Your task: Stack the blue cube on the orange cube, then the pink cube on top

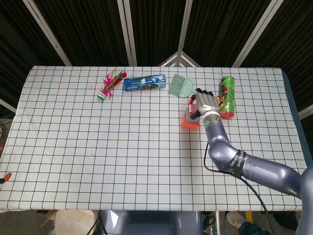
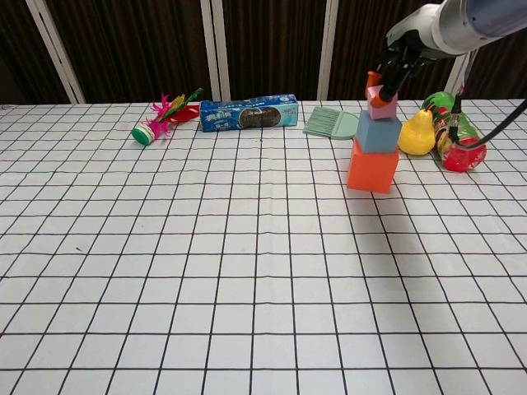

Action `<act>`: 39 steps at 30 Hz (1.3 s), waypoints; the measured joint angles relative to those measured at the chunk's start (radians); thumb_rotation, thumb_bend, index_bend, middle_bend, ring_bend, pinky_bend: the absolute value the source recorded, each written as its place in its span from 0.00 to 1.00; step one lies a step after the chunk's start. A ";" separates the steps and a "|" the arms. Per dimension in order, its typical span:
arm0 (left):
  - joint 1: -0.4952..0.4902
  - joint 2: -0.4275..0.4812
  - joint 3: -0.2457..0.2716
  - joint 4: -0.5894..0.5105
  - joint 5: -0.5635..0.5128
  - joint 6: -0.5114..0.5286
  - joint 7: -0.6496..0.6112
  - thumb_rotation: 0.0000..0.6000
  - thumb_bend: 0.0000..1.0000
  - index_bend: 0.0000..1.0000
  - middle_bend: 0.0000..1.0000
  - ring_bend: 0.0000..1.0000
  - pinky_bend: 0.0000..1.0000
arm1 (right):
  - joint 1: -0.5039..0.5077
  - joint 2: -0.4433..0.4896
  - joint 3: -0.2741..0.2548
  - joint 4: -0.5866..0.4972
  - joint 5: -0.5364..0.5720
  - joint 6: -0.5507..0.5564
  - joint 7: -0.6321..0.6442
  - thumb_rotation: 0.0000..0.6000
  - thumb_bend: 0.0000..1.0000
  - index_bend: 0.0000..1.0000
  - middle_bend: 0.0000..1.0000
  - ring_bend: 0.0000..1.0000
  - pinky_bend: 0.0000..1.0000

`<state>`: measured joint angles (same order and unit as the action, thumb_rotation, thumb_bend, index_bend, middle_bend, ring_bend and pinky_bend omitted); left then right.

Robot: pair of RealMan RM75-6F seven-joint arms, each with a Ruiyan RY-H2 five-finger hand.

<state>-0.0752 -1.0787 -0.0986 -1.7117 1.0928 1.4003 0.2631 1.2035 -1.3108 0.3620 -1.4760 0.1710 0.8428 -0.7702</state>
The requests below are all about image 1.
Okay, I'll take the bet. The pink feather shuttlecock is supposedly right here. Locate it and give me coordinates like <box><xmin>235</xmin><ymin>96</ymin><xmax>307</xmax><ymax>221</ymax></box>
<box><xmin>97</xmin><ymin>69</ymin><xmax>128</xmax><ymax>101</ymax></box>

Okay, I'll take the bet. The dark jeans leg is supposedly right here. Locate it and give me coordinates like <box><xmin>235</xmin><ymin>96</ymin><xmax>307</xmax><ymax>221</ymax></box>
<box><xmin>241</xmin><ymin>221</ymin><xmax>264</xmax><ymax>235</ymax></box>

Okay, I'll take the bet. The large orange foam cube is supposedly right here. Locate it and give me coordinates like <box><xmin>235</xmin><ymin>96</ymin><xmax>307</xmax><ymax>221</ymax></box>
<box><xmin>180</xmin><ymin>110</ymin><xmax>201</xmax><ymax>131</ymax></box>

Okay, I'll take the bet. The mint green dustpan brush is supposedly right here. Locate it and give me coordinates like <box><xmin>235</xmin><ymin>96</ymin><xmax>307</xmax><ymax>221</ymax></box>
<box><xmin>167</xmin><ymin>73</ymin><xmax>207</xmax><ymax>99</ymax></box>

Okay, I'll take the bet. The white plastic container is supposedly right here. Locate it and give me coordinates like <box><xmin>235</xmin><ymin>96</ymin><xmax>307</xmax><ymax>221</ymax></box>
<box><xmin>55</xmin><ymin>210</ymin><xmax>96</xmax><ymax>235</ymax></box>

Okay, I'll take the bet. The white checkered tablecloth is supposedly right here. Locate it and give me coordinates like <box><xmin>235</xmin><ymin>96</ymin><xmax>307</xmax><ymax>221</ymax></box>
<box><xmin>0</xmin><ymin>65</ymin><xmax>312</xmax><ymax>212</ymax></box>

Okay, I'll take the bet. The grey-blue robot torso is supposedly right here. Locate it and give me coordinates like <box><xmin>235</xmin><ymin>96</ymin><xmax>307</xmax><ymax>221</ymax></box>
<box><xmin>99</xmin><ymin>210</ymin><xmax>204</xmax><ymax>235</ymax></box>

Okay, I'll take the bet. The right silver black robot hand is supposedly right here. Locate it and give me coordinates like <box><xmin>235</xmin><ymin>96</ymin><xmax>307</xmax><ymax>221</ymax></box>
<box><xmin>187</xmin><ymin>88</ymin><xmax>220</xmax><ymax>121</ymax></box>

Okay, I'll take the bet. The black folding screen white frame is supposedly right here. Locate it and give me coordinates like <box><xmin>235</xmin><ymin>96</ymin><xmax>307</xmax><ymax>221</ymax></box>
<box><xmin>0</xmin><ymin>0</ymin><xmax>313</xmax><ymax>119</ymax></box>

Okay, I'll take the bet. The left black orange-tipped robot hand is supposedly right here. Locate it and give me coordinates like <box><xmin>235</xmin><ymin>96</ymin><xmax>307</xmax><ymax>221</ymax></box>
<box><xmin>0</xmin><ymin>146</ymin><xmax>13</xmax><ymax>185</ymax></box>

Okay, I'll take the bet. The white sneaker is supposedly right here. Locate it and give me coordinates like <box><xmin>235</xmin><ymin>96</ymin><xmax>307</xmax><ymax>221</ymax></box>
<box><xmin>226</xmin><ymin>211</ymin><xmax>248</xmax><ymax>230</ymax></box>

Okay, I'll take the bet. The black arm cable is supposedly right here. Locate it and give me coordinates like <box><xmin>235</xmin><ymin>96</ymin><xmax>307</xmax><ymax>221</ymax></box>
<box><xmin>204</xmin><ymin>141</ymin><xmax>277</xmax><ymax>235</ymax></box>

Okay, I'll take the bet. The blue cookie package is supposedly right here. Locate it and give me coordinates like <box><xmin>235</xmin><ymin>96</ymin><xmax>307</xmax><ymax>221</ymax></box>
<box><xmin>123</xmin><ymin>74</ymin><xmax>168</xmax><ymax>92</ymax></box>

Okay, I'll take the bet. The medium blue foam cube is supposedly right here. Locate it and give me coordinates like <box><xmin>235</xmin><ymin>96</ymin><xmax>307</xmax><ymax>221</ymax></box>
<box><xmin>184</xmin><ymin>107</ymin><xmax>200</xmax><ymax>123</ymax></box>

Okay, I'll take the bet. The black printed arm strap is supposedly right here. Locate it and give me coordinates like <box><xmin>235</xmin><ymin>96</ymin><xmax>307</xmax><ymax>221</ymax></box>
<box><xmin>228</xmin><ymin>150</ymin><xmax>246</xmax><ymax>178</ymax></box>

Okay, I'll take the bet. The green chips can red lid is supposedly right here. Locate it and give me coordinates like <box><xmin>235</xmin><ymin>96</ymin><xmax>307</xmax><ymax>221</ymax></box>
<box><xmin>218</xmin><ymin>75</ymin><xmax>236</xmax><ymax>120</ymax></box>

